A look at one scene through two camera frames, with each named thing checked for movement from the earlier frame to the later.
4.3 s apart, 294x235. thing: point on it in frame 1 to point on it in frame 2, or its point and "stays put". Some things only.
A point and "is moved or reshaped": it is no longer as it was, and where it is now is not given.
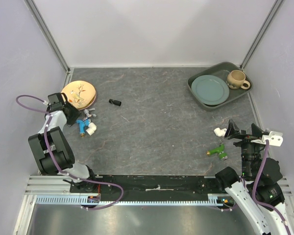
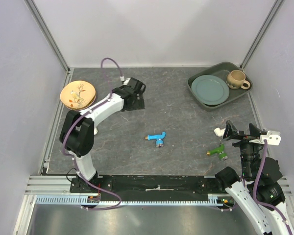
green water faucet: (223, 155) stays put
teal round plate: (210, 89) stays put
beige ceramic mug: (235, 79) stays put
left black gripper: (76, 113) to (139, 105)
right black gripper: (233, 131) stays put
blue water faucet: (83, 125) is moved or reshaped
